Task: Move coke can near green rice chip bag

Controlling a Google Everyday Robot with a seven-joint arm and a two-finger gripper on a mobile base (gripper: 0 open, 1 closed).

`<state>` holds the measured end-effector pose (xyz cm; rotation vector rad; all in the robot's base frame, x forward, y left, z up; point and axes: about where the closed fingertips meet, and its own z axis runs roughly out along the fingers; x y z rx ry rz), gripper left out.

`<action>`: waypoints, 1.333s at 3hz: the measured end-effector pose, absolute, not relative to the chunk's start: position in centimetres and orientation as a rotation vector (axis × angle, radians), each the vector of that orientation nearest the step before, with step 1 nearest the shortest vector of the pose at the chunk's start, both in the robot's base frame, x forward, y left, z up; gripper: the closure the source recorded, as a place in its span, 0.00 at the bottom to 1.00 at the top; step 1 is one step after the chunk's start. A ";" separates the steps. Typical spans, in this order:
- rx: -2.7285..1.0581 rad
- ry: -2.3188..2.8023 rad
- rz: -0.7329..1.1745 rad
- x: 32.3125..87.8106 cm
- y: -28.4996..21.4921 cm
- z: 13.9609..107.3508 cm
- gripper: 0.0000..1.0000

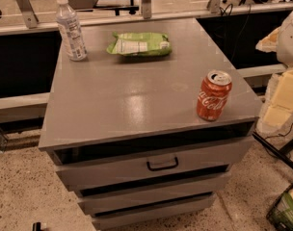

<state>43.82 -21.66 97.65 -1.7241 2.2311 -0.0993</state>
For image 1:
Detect middle grey drawer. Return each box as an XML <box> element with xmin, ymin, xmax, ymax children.
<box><xmin>78</xmin><ymin>172</ymin><xmax>231</xmax><ymax>215</ymax></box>

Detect green black basket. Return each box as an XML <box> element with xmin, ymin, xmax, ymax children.
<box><xmin>266</xmin><ymin>182</ymin><xmax>293</xmax><ymax>231</ymax></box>

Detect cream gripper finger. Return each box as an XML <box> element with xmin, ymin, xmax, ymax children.
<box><xmin>263</xmin><ymin>68</ymin><xmax>293</xmax><ymax>128</ymax></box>
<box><xmin>255</xmin><ymin>28</ymin><xmax>280</xmax><ymax>53</ymax></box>

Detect black drawer handle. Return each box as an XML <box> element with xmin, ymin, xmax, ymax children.
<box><xmin>146</xmin><ymin>157</ymin><xmax>179</xmax><ymax>172</ymax></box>

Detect grey drawer cabinet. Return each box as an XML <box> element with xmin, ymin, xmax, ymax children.
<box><xmin>38</xmin><ymin>17</ymin><xmax>264</xmax><ymax>231</ymax></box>

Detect bottom grey drawer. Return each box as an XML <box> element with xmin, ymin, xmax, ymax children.
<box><xmin>92</xmin><ymin>192</ymin><xmax>215</xmax><ymax>230</ymax></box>

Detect clear plastic water bottle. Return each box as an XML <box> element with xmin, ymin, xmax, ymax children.
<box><xmin>56</xmin><ymin>0</ymin><xmax>87</xmax><ymax>61</ymax></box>

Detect black cable on floor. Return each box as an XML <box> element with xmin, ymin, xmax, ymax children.
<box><xmin>264</xmin><ymin>115</ymin><xmax>293</xmax><ymax>141</ymax></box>

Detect grey drawer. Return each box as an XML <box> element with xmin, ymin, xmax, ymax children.
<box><xmin>78</xmin><ymin>172</ymin><xmax>231</xmax><ymax>215</ymax></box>
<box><xmin>92</xmin><ymin>192</ymin><xmax>215</xmax><ymax>230</ymax></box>
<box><xmin>56</xmin><ymin>136</ymin><xmax>253</xmax><ymax>191</ymax></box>

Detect green rice chip bag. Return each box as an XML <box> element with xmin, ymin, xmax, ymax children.
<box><xmin>106</xmin><ymin>32</ymin><xmax>172</xmax><ymax>57</ymax></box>

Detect red coke can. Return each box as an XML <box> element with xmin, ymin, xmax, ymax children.
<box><xmin>197</xmin><ymin>70</ymin><xmax>232</xmax><ymax>121</ymax></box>

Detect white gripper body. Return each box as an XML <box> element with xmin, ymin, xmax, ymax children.
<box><xmin>277</xmin><ymin>11</ymin><xmax>293</xmax><ymax>67</ymax></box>

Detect top grey drawer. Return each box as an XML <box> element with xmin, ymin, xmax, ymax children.
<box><xmin>56</xmin><ymin>136</ymin><xmax>253</xmax><ymax>191</ymax></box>

